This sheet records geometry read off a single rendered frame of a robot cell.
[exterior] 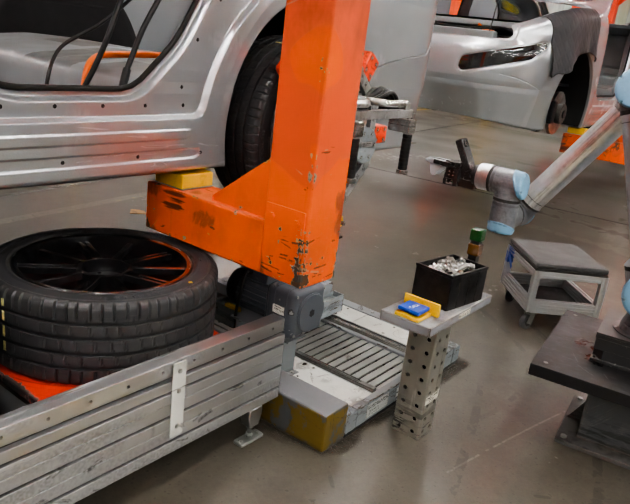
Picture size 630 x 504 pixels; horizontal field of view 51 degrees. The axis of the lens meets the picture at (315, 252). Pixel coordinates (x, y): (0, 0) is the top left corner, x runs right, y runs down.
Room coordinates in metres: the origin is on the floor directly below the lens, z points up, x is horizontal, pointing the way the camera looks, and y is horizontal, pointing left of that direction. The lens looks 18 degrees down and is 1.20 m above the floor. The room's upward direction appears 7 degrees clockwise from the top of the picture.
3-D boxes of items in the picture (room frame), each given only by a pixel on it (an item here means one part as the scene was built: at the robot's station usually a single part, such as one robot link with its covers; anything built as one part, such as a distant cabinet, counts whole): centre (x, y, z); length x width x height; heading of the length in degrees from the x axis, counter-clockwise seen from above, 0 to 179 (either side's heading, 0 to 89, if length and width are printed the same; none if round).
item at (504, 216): (2.21, -0.62, 0.69); 0.12 x 0.09 x 0.12; 144
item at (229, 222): (2.04, 0.32, 0.69); 0.52 x 0.17 x 0.35; 54
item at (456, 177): (2.31, -0.48, 0.80); 0.12 x 0.08 x 0.09; 54
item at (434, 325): (1.96, -0.41, 0.44); 0.43 x 0.17 x 0.03; 144
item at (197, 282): (1.82, 0.61, 0.39); 0.66 x 0.66 x 0.24
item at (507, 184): (2.21, -0.61, 0.81); 0.12 x 0.09 x 0.10; 54
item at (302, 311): (2.17, 0.15, 0.26); 0.42 x 0.18 x 0.35; 54
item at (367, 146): (2.41, -0.05, 0.85); 0.21 x 0.14 x 0.14; 54
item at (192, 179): (2.14, 0.46, 0.71); 0.14 x 0.14 x 0.05; 54
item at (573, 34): (5.05, -1.59, 1.36); 0.71 x 0.30 x 0.51; 144
